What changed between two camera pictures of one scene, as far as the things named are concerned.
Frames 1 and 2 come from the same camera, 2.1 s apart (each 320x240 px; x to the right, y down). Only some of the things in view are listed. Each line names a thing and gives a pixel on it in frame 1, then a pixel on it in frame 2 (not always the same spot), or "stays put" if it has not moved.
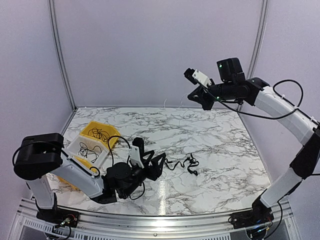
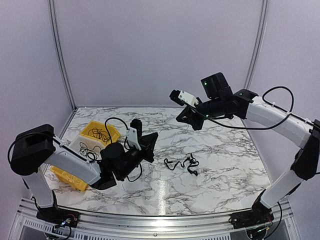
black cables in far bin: [98, 133] stays put
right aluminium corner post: [257, 42] stays put
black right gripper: [202, 99] -> [197, 124]
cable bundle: [192, 160] stays put
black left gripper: [154, 171] -> [147, 143]
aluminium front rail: [27, 226] stays put
